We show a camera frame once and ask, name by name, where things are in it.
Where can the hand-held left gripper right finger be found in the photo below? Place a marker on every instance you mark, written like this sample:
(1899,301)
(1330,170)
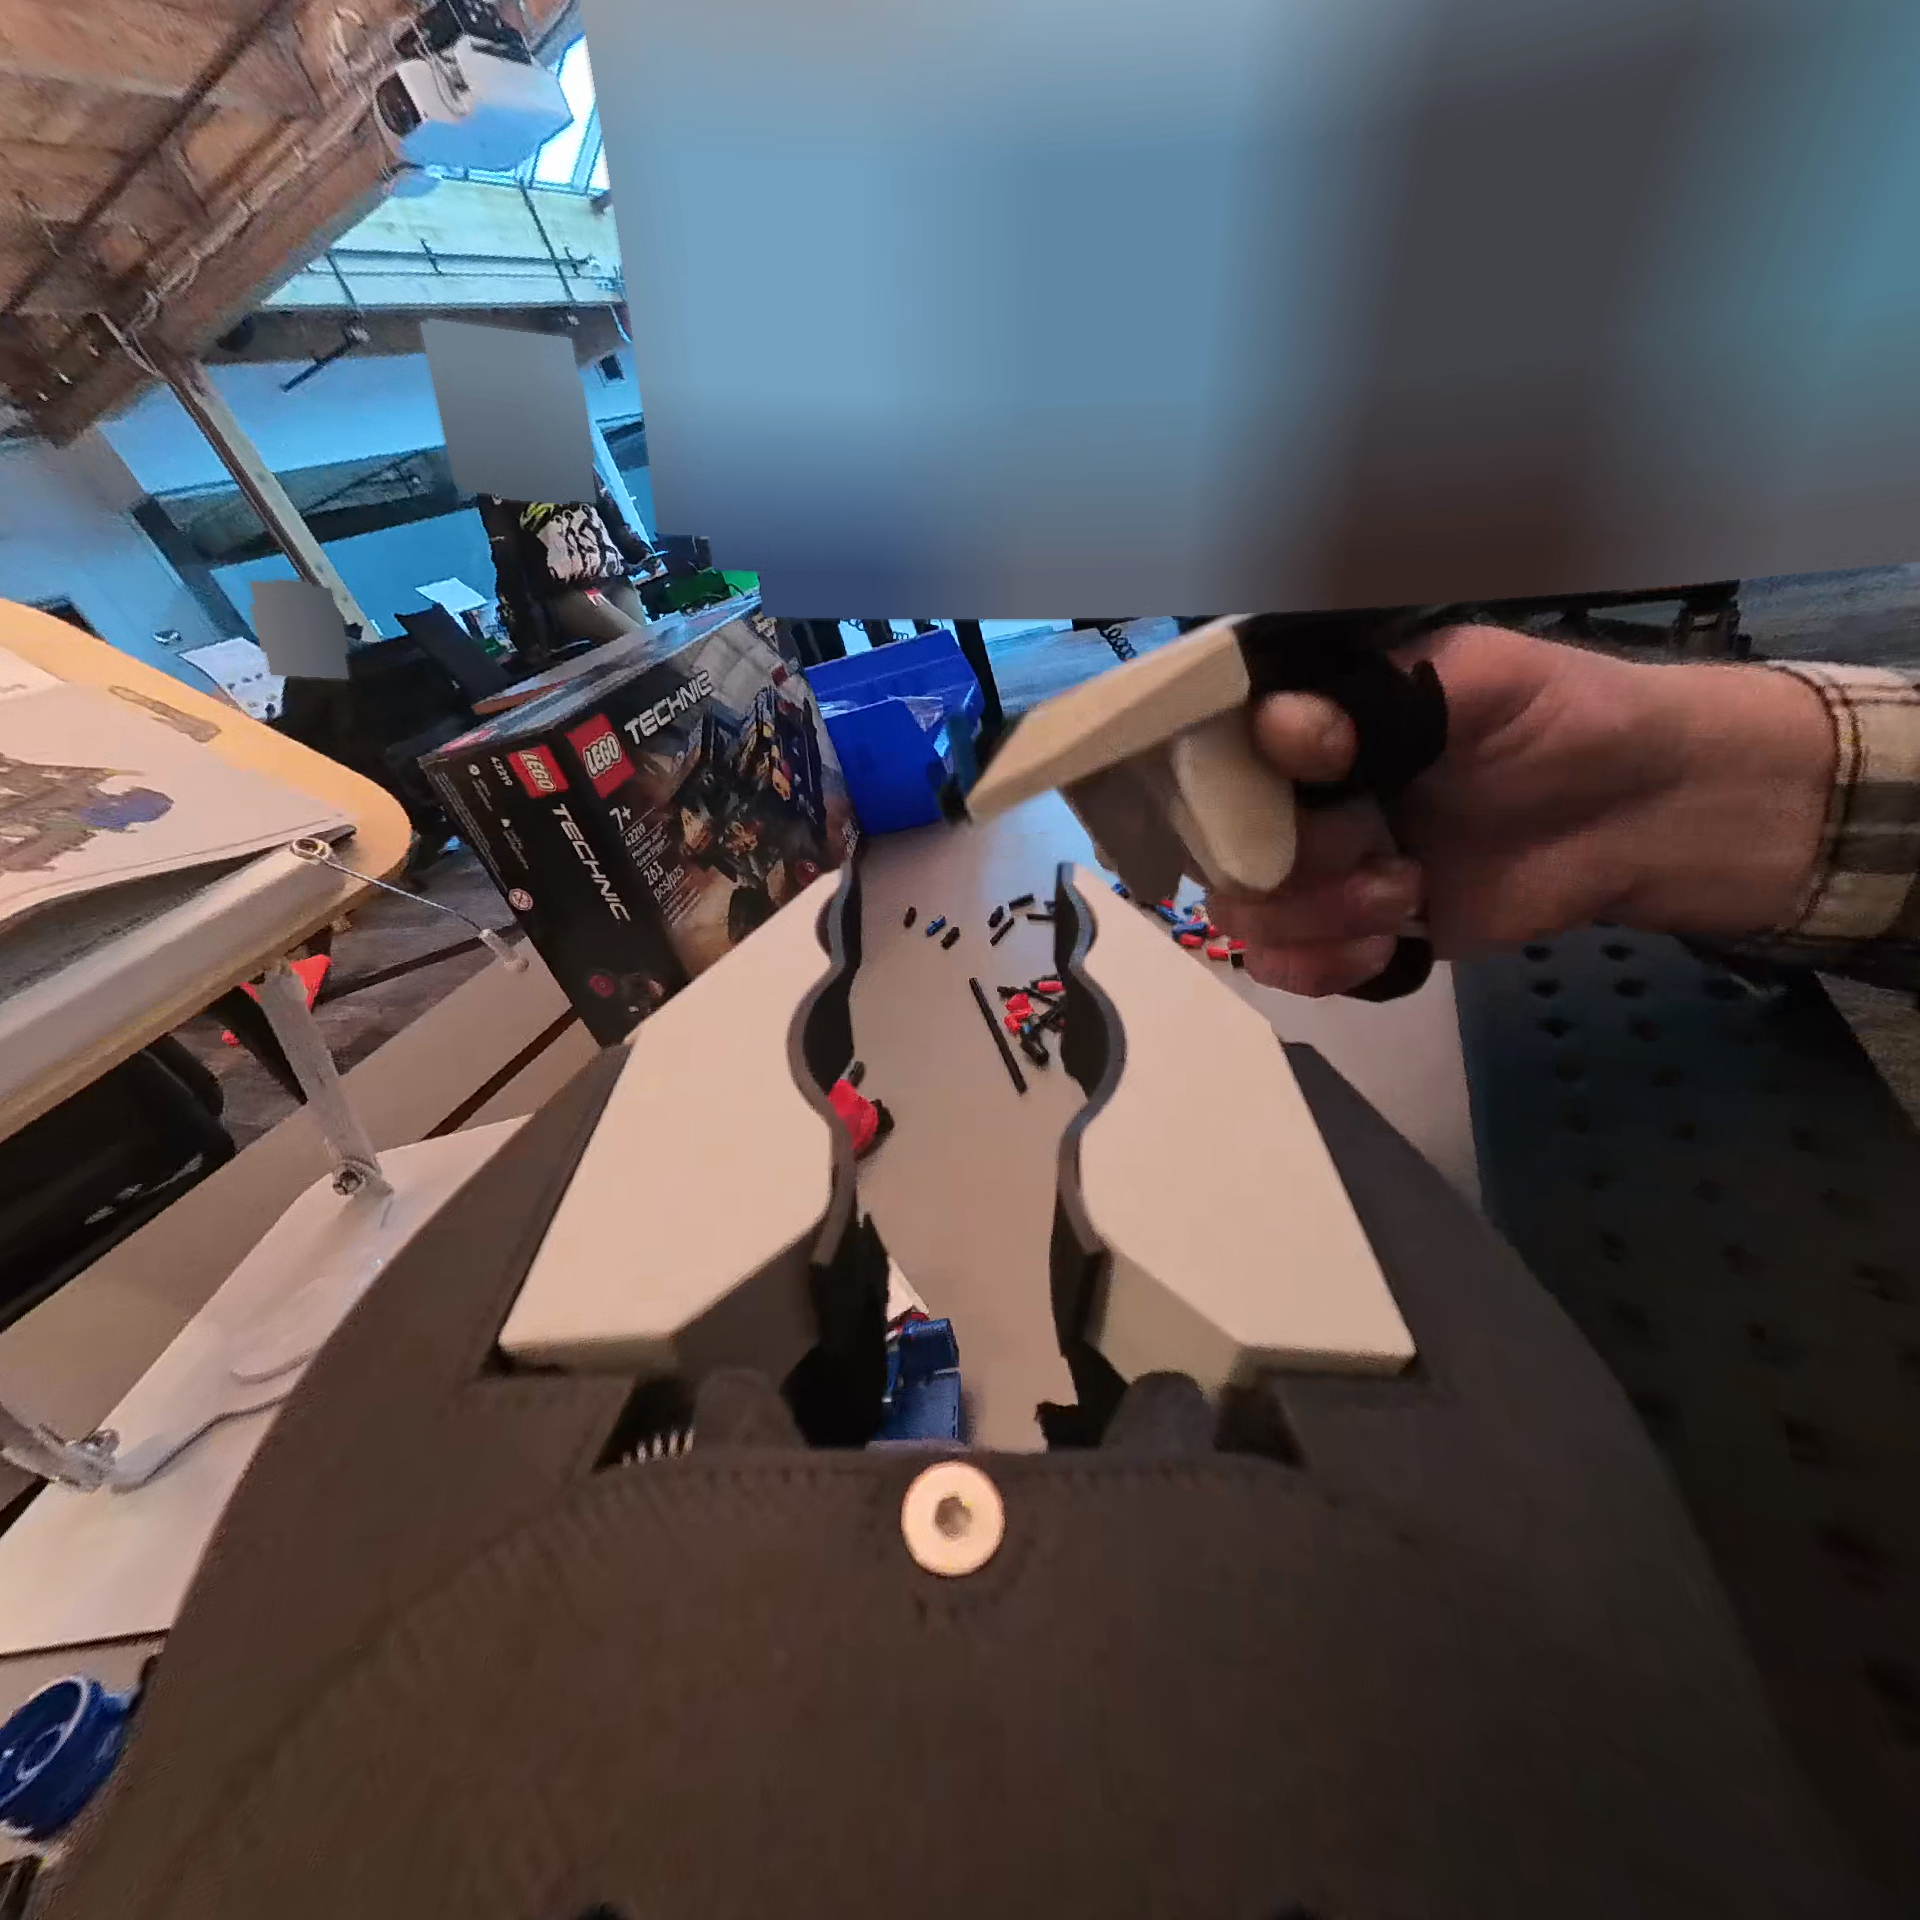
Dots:
(1214,1200)

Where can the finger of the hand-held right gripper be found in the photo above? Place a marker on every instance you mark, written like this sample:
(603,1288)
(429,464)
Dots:
(1126,714)

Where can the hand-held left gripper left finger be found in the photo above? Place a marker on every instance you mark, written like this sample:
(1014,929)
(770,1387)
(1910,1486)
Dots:
(691,1200)

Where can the person's right forearm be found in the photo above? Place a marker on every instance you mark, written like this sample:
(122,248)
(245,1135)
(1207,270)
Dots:
(1875,809)

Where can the grey desk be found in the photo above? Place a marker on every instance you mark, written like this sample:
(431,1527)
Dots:
(960,1200)

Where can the person's right hand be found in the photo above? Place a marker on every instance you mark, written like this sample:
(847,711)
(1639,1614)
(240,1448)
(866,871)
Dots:
(1575,795)

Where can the cluster of red blue pins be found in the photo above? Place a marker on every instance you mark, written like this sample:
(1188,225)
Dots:
(1202,930)

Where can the red wheel hub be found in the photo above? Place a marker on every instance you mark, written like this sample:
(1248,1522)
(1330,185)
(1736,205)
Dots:
(855,1118)

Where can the thin dark axle rod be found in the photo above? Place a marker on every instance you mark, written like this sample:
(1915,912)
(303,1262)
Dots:
(997,1037)

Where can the partly built toy truck chassis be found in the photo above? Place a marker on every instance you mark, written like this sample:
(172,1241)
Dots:
(917,1382)

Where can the toy truck set box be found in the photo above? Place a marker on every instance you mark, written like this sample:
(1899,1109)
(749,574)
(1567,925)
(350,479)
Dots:
(646,839)

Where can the green storage bin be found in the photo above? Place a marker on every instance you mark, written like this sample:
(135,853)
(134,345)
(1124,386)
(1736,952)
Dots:
(704,593)

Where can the orange plastic object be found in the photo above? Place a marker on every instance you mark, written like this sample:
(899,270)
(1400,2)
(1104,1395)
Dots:
(300,983)

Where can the white instruction stand base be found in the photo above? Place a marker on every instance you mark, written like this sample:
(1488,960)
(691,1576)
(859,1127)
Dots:
(224,1349)

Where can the instruction booklet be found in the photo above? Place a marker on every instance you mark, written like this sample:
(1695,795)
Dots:
(119,795)

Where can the white paper sheet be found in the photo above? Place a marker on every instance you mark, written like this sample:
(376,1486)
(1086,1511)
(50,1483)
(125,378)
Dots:
(224,669)

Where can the blue wheel hub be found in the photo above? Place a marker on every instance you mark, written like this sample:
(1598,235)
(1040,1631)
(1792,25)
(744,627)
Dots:
(67,1747)

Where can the white ceiling projector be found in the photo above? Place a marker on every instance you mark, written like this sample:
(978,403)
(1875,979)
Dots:
(480,106)

